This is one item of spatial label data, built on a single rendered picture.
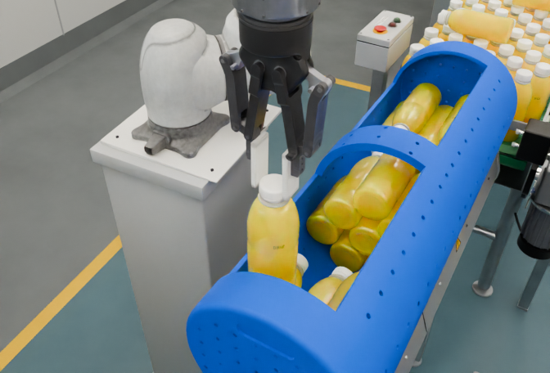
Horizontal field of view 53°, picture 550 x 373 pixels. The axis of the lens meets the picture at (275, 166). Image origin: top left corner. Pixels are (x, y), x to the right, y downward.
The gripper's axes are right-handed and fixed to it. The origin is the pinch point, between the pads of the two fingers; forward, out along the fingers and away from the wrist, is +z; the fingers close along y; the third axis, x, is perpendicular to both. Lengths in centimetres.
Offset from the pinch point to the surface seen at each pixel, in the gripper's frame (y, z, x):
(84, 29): -277, 127, 199
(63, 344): -101, 137, 16
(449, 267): 18, 50, 44
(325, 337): 12.3, 15.4, -8.5
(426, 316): 18, 50, 28
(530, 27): 13, 27, 125
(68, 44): -275, 131, 181
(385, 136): 3.2, 13.8, 32.2
